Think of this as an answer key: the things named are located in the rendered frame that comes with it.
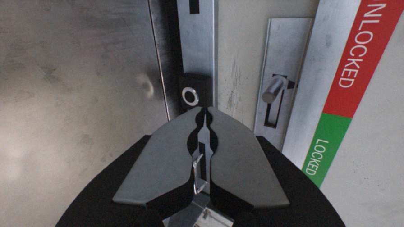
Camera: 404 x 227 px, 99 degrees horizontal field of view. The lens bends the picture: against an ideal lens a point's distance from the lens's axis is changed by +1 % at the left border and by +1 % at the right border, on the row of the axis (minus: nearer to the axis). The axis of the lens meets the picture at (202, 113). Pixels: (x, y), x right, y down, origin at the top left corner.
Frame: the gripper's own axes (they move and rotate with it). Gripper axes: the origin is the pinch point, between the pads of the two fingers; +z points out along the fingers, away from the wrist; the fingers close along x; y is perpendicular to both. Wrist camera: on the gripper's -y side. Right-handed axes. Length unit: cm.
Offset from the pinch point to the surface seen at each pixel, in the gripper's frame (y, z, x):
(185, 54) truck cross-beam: -0.6, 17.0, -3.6
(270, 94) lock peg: 1.5, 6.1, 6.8
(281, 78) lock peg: 1.2, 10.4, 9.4
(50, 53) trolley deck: -3.4, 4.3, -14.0
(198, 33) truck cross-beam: -3.8, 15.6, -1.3
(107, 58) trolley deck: -2.0, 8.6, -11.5
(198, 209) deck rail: 32.7, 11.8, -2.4
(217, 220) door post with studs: 35.1, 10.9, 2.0
